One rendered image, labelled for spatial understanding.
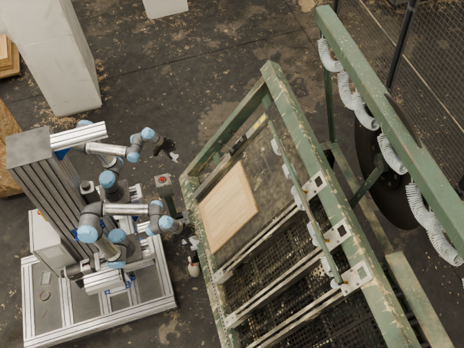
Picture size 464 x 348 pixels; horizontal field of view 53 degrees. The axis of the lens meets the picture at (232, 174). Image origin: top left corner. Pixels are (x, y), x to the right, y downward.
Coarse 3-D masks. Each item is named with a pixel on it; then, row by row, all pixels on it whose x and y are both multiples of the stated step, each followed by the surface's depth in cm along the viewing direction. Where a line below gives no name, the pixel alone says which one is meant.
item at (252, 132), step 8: (264, 120) 311; (256, 128) 316; (248, 136) 322; (240, 152) 332; (224, 160) 340; (232, 160) 337; (216, 168) 346; (224, 168) 343; (216, 176) 348; (208, 184) 353; (200, 192) 359
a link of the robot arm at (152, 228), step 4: (152, 216) 279; (156, 216) 278; (160, 216) 280; (152, 220) 277; (156, 220) 277; (148, 224) 278; (152, 224) 276; (156, 224) 274; (148, 228) 276; (152, 228) 274; (156, 228) 273; (148, 232) 276; (152, 232) 275; (156, 232) 274; (160, 232) 274
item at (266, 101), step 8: (264, 96) 327; (264, 104) 326; (248, 128) 339; (216, 160) 362; (320, 208) 270; (320, 224) 267; (344, 256) 252; (248, 264) 311; (352, 296) 242; (360, 296) 238; (360, 304) 237; (368, 304) 238; (264, 312) 291; (368, 312) 234; (272, 328) 282; (368, 336) 230; (368, 344) 230
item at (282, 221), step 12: (312, 180) 258; (324, 180) 251; (312, 192) 257; (312, 204) 267; (288, 216) 274; (276, 228) 280; (252, 240) 296; (264, 240) 288; (240, 252) 303; (252, 252) 297; (228, 264) 311; (240, 264) 307; (216, 276) 319; (228, 276) 317
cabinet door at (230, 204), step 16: (224, 176) 340; (240, 176) 325; (224, 192) 337; (240, 192) 322; (208, 208) 351; (224, 208) 334; (240, 208) 320; (256, 208) 306; (208, 224) 347; (224, 224) 331; (240, 224) 316; (208, 240) 343; (224, 240) 327
